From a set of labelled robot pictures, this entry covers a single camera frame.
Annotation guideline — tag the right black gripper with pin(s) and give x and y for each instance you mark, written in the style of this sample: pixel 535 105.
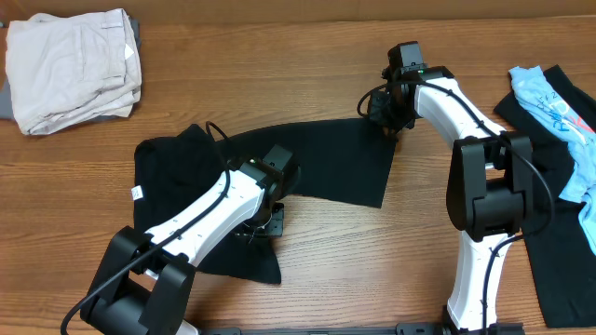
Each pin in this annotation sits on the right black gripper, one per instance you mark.
pixel 385 114

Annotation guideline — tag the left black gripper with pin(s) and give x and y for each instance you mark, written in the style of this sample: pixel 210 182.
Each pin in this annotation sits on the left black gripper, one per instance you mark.
pixel 276 227

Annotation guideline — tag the black t-shirt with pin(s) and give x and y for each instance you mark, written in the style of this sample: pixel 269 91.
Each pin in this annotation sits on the black t-shirt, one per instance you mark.
pixel 346 160

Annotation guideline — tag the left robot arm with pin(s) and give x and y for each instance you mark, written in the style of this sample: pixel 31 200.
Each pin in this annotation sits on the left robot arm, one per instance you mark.
pixel 144 281

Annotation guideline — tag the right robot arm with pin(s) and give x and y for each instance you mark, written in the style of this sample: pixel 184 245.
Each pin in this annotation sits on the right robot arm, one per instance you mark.
pixel 489 191

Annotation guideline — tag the light blue printed shirt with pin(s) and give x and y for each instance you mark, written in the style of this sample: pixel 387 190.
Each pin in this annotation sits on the light blue printed shirt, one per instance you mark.
pixel 539 98

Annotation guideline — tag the black garment at right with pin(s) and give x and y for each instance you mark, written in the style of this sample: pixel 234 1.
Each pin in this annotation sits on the black garment at right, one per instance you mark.
pixel 562 262

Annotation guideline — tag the folded beige trousers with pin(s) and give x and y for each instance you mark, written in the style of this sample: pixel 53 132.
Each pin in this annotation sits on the folded beige trousers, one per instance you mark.
pixel 66 71

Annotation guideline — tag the grey folded cloth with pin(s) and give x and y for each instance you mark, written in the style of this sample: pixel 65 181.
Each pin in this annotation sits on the grey folded cloth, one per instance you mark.
pixel 6 104

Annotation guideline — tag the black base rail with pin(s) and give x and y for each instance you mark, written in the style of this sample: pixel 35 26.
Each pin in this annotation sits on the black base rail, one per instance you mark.
pixel 321 330

